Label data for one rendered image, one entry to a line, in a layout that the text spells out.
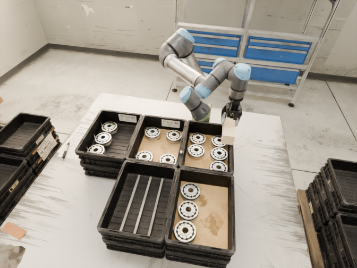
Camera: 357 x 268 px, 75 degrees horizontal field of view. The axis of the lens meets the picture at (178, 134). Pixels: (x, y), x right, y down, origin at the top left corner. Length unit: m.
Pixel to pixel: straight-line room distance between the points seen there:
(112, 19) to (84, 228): 3.48
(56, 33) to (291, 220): 4.54
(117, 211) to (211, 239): 0.48
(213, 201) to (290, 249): 0.46
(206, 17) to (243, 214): 3.08
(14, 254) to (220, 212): 1.03
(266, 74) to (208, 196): 2.31
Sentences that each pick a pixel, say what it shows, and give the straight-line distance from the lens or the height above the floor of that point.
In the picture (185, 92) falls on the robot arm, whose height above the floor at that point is 1.00.
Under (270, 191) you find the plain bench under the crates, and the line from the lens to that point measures 1.58.
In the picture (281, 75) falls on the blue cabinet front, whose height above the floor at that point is 0.43.
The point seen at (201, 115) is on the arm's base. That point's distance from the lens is 1.72.
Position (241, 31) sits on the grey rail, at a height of 0.93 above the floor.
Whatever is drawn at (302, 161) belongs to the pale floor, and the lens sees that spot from 2.88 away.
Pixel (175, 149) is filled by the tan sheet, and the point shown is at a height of 0.83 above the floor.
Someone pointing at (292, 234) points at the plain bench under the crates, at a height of 0.70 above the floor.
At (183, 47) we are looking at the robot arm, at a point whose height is 1.37.
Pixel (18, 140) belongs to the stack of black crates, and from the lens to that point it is 2.38.
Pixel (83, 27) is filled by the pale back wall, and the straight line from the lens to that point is 4.60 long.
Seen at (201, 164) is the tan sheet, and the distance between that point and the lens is 1.42.
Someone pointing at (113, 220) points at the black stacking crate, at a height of 0.83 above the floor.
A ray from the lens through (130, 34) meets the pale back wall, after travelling 4.28.
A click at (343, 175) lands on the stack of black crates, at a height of 0.49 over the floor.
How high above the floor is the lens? 1.93
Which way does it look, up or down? 44 degrees down
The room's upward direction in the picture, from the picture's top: 2 degrees clockwise
